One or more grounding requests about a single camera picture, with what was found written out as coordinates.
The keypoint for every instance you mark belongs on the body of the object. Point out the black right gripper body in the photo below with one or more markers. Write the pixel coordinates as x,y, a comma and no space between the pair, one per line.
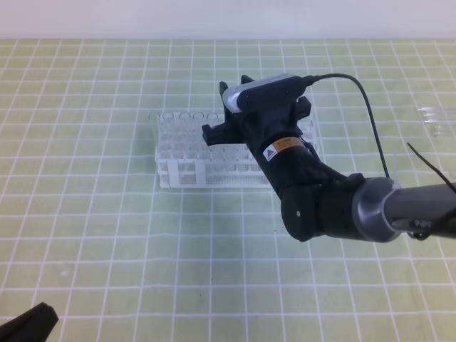
259,129

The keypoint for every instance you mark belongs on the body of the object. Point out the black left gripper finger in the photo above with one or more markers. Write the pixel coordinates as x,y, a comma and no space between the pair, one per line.
35,325

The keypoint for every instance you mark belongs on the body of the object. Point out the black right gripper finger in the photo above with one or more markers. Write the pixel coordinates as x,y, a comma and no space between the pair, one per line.
229,95
221,134

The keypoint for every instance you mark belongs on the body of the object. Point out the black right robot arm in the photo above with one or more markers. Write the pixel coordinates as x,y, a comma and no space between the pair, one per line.
315,199

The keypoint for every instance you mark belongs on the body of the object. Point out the white plastic test tube rack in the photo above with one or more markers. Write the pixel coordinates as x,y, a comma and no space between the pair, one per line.
232,167

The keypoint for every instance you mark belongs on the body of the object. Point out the loose glass test tube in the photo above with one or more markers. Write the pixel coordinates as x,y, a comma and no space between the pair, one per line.
438,119
431,111
443,131

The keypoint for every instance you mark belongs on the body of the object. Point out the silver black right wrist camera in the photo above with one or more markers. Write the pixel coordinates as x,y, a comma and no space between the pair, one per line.
265,94

